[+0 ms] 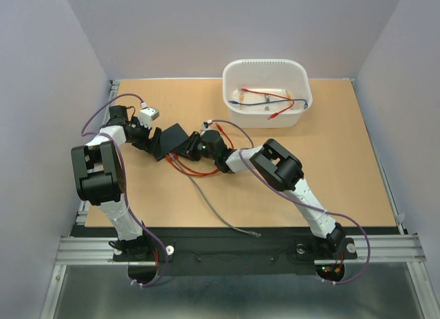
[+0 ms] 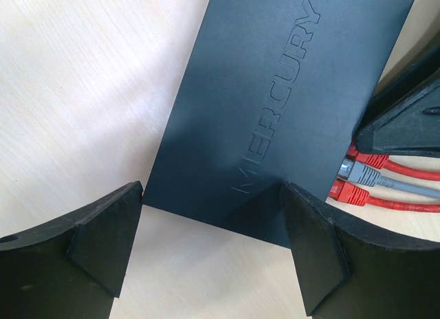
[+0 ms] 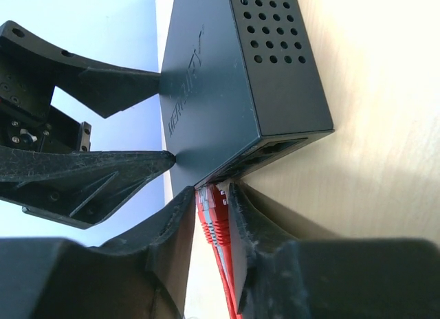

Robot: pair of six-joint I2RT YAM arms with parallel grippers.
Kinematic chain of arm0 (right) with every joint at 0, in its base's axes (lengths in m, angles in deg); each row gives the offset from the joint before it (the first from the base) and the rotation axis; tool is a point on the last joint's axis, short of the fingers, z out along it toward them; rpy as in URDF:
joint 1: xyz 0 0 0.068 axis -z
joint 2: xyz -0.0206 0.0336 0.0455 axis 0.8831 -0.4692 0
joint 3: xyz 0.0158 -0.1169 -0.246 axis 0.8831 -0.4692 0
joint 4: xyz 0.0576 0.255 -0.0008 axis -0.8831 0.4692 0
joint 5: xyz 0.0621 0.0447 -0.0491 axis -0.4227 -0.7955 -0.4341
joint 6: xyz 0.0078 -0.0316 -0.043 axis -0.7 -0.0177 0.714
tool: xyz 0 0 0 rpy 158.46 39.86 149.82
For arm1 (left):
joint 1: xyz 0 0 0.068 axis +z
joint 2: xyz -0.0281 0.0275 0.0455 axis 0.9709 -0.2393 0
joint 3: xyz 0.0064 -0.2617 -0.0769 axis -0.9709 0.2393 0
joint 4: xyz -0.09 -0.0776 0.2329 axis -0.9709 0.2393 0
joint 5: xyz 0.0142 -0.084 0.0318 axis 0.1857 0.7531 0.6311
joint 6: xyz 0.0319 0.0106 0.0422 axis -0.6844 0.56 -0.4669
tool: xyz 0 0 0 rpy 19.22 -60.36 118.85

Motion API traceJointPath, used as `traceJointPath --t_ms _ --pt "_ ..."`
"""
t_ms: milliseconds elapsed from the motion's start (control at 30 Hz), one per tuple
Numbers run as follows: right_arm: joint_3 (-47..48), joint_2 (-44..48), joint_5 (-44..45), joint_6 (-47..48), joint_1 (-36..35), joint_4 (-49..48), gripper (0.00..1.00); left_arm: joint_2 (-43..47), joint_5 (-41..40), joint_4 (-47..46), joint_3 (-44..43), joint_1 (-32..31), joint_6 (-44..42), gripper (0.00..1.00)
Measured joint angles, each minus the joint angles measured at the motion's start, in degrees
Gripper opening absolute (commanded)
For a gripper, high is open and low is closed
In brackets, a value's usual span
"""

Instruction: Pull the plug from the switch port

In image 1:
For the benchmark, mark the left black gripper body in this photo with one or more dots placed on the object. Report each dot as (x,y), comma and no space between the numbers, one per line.
(140,134)

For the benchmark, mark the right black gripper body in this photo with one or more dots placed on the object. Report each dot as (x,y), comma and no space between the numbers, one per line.
(203,151)

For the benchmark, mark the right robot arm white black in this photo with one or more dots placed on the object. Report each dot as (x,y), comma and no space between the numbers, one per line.
(279,169)

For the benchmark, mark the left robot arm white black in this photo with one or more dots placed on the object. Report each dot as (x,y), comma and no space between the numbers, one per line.
(98,169)

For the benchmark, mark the small metal clip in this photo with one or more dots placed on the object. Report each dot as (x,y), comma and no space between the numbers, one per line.
(267,101)

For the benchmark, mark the white plastic tub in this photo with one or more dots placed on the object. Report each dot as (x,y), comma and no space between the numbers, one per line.
(266,93)

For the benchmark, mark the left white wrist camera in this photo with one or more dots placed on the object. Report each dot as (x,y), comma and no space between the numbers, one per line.
(147,115)

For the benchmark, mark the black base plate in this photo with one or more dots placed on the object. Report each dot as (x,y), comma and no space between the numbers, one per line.
(221,252)

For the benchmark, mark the aluminium rail frame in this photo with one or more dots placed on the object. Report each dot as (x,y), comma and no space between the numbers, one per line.
(389,280)

